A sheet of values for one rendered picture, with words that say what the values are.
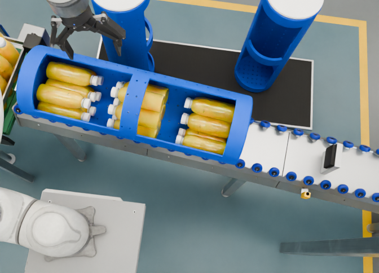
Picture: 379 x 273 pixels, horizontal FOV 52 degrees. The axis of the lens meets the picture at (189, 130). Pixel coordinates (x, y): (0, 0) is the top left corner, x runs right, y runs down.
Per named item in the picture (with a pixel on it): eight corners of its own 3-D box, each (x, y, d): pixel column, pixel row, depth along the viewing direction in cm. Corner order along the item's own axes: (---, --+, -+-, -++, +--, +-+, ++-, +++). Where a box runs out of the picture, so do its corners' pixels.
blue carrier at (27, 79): (230, 174, 166) (245, 152, 139) (30, 124, 167) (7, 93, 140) (242, 114, 176) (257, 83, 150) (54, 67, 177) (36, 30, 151)
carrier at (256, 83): (236, 52, 274) (232, 89, 266) (267, -35, 191) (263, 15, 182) (276, 58, 275) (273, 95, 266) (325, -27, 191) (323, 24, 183)
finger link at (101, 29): (80, 14, 98) (84, 12, 97) (117, 32, 106) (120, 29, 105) (80, 27, 97) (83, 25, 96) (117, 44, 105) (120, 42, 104)
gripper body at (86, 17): (89, -11, 93) (100, 14, 102) (54, -8, 93) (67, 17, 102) (88, 16, 90) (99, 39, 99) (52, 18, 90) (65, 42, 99)
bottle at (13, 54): (27, 58, 182) (12, 38, 164) (21, 71, 180) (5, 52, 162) (12, 54, 182) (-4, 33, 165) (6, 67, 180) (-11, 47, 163)
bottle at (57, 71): (44, 78, 156) (89, 89, 156) (47, 60, 155) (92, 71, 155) (51, 77, 163) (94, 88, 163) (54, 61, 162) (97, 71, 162)
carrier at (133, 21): (129, 96, 260) (163, 72, 266) (113, 23, 176) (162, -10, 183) (103, 66, 265) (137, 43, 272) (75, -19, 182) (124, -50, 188)
